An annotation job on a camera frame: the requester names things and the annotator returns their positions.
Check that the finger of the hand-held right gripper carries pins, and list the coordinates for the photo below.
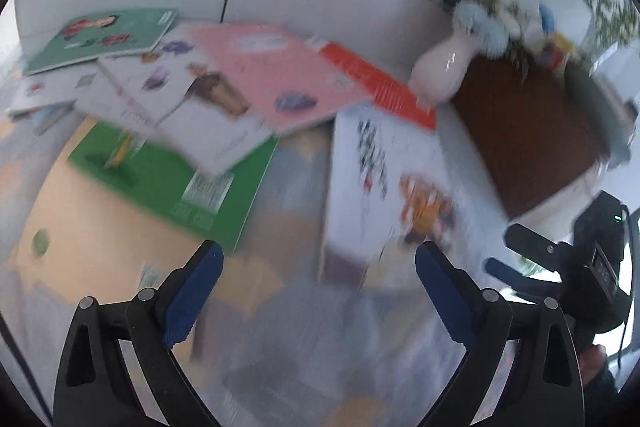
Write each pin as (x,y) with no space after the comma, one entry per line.
(535,244)
(505,271)

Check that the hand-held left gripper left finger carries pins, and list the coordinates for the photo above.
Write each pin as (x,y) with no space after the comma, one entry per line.
(192,292)

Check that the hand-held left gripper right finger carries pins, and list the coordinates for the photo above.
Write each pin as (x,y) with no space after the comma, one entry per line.
(442,292)

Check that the white cartoon-print book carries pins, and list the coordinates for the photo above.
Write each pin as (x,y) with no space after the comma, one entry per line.
(360,217)

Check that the green axe-print book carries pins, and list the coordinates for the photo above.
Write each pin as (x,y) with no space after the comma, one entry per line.
(160,177)

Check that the cream yellow large book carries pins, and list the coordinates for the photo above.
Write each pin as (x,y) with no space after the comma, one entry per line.
(90,227)

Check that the white warrior-print book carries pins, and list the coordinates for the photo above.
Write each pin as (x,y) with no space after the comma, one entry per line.
(215,132)

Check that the person's right hand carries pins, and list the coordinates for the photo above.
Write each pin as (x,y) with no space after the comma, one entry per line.
(592,364)

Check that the brown wooden cabinet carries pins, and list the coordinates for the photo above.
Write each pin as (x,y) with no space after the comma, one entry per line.
(525,132)

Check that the grey bin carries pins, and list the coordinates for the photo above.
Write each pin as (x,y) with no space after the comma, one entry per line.
(595,107)

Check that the small colourful boxes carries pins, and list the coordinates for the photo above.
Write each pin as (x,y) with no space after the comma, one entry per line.
(555,49)

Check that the white vase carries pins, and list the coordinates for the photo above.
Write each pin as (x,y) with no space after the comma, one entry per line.
(440,67)

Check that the pale blue book pile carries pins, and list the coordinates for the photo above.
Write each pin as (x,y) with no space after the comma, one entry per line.
(50,119)

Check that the pink book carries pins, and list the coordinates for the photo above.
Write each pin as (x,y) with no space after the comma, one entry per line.
(270,77)

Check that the green leafy plant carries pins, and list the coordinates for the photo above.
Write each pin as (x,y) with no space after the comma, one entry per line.
(615,17)

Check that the white book red emblem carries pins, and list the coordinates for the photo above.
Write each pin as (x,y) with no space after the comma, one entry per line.
(45,94)

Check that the green girl-print book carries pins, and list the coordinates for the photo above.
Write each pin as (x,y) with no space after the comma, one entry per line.
(100,39)

